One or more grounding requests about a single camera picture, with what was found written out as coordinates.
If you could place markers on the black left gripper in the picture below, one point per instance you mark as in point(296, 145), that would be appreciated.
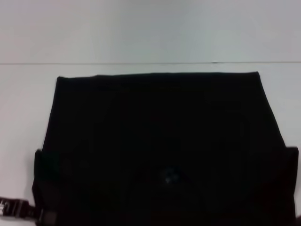
point(14, 207)

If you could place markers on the black T-shirt with FREE print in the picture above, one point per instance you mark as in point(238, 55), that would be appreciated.
point(164, 153)

